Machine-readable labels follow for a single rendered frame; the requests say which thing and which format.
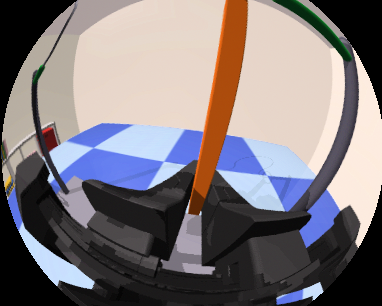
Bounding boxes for orange handle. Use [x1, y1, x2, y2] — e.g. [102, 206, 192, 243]
[189, 0, 248, 215]

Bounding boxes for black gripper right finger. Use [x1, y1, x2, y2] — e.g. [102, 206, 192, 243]
[201, 170, 312, 267]

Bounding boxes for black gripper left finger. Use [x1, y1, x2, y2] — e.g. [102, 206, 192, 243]
[81, 159, 197, 262]

